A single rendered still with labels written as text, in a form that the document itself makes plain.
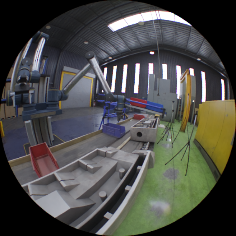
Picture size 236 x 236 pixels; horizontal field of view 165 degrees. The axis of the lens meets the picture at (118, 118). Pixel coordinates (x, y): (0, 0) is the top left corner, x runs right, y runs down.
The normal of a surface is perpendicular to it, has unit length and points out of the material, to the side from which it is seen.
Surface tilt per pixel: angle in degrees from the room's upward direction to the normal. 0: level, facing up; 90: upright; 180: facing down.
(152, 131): 90
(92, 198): 10
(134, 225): 0
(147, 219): 0
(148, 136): 90
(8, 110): 90
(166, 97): 90
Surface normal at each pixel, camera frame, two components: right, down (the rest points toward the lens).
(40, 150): 0.87, 0.15
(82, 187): -0.06, -0.99
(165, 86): -0.49, 0.14
